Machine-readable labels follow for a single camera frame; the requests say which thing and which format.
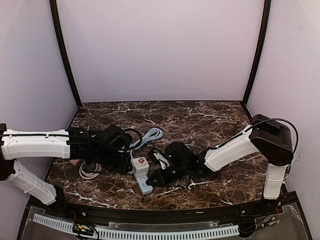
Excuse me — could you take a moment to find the blue power strip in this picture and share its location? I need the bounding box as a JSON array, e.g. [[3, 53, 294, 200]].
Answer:
[[132, 169, 153, 195]]

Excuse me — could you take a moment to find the white cube socket adapter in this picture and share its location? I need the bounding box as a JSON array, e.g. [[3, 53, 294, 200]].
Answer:
[[131, 157, 150, 177]]

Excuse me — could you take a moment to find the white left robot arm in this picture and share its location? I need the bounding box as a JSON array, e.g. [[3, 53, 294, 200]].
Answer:
[[0, 123, 133, 206]]

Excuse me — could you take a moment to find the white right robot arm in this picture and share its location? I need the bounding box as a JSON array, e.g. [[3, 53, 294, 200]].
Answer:
[[146, 114, 298, 200]]

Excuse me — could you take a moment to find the small pink cube adapter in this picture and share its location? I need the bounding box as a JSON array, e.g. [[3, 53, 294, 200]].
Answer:
[[69, 159, 78, 166]]

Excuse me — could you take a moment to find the small green circuit board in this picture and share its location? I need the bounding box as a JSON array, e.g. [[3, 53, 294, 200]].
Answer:
[[72, 224, 95, 236]]

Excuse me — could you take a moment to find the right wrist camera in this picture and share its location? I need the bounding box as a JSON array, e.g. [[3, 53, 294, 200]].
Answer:
[[148, 148, 170, 170]]

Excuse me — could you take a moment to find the pink coiled cable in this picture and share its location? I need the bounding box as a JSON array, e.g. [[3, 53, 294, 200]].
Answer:
[[78, 161, 103, 180]]

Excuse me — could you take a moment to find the grey slotted cable duct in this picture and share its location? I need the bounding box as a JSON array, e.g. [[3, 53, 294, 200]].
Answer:
[[32, 213, 240, 240]]

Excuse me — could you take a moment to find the left black frame post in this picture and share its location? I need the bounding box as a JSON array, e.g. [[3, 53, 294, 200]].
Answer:
[[49, 0, 82, 108]]

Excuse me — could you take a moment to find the black frame post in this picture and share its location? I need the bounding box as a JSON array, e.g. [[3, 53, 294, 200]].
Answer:
[[49, 0, 82, 108], [241, 0, 272, 106]]

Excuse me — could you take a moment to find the right black frame post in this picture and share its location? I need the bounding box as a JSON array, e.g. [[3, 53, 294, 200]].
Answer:
[[241, 0, 272, 106]]

